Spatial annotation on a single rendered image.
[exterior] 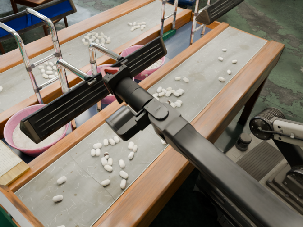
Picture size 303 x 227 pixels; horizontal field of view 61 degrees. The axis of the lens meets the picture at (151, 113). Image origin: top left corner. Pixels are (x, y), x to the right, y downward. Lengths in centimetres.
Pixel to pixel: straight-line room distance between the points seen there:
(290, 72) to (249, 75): 170
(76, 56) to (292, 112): 199
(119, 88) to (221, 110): 75
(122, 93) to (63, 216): 52
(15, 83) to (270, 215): 133
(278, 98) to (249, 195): 235
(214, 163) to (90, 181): 62
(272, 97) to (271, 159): 130
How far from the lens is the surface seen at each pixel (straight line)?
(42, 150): 116
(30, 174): 108
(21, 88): 148
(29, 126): 76
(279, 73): 318
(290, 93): 295
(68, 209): 100
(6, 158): 114
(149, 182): 99
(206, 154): 52
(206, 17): 136
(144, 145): 112
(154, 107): 57
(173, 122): 55
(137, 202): 95
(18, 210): 91
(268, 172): 153
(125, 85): 64
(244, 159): 152
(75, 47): 173
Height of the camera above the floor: 163
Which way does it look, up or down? 46 degrees down
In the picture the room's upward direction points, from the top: 5 degrees clockwise
